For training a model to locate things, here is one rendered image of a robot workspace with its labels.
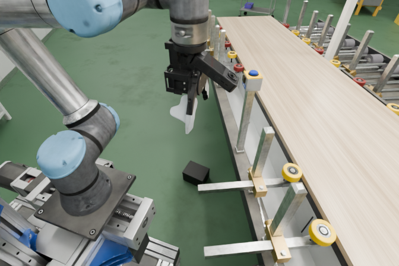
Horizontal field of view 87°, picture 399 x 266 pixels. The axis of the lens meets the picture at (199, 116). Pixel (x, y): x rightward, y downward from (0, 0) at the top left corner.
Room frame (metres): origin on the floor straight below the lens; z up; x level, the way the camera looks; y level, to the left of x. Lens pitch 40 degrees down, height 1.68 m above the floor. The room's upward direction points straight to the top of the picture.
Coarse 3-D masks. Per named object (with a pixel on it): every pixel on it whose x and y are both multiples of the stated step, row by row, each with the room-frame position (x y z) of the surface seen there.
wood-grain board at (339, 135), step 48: (240, 48) 1.92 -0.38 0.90; (288, 48) 1.92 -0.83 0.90; (288, 96) 1.13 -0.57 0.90; (336, 96) 1.13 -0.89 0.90; (288, 144) 0.71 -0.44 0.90; (336, 144) 0.71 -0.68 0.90; (384, 144) 0.71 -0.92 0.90; (336, 192) 0.45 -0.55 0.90; (384, 192) 0.45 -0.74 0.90; (336, 240) 0.28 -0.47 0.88; (384, 240) 0.28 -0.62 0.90
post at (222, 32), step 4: (220, 32) 1.58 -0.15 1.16; (224, 32) 1.56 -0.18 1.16; (220, 36) 1.57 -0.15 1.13; (224, 36) 1.56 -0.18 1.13; (220, 40) 1.56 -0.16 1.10; (224, 40) 1.56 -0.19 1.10; (220, 44) 1.56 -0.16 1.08; (224, 44) 1.56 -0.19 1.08; (220, 48) 1.56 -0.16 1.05; (220, 52) 1.56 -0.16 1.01; (220, 56) 1.56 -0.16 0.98; (220, 60) 1.56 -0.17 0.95
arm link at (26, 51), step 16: (0, 32) 0.49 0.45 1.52; (16, 32) 0.51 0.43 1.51; (32, 32) 0.54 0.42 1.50; (0, 48) 0.49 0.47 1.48; (16, 48) 0.49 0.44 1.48; (32, 48) 0.51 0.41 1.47; (16, 64) 0.49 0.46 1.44; (32, 64) 0.49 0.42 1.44; (48, 64) 0.51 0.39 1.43; (32, 80) 0.48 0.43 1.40; (48, 80) 0.48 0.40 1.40; (64, 80) 0.51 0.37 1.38; (48, 96) 0.48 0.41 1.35; (64, 96) 0.48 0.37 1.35; (80, 96) 0.51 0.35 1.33; (64, 112) 0.47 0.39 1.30; (80, 112) 0.48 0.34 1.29; (96, 112) 0.50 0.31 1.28; (112, 112) 0.54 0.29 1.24; (80, 128) 0.45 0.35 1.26; (96, 128) 0.46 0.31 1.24; (112, 128) 0.50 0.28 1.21
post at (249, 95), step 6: (246, 96) 0.83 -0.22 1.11; (252, 96) 0.83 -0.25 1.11; (246, 102) 0.82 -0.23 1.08; (252, 102) 0.83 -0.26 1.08; (246, 108) 0.82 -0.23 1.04; (246, 114) 0.83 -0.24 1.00; (240, 120) 0.86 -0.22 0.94; (246, 120) 0.83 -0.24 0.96; (240, 126) 0.84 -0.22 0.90; (246, 126) 0.83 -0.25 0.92; (240, 132) 0.82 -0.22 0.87; (246, 132) 0.83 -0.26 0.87; (240, 138) 0.82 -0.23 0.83; (240, 144) 0.82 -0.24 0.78; (240, 150) 0.83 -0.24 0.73
